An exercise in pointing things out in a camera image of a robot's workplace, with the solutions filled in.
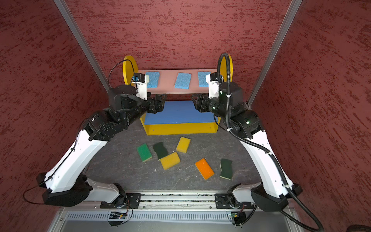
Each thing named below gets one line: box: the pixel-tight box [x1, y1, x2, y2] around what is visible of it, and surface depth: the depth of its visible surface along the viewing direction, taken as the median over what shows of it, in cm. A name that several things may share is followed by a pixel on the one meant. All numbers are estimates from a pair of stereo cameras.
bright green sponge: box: [136, 143, 153, 163], surface depth 93 cm
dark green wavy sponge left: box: [153, 141, 168, 160], surface depth 95 cm
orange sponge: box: [194, 158, 215, 181], surface depth 86 cm
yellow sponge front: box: [159, 151, 181, 171], surface depth 89 cm
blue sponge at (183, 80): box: [174, 72, 192, 90], surface depth 76 cm
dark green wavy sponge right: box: [219, 158, 233, 181], surface depth 86 cm
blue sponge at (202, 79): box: [198, 71, 212, 87], surface depth 77 cm
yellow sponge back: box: [175, 136, 191, 154], surface depth 96 cm
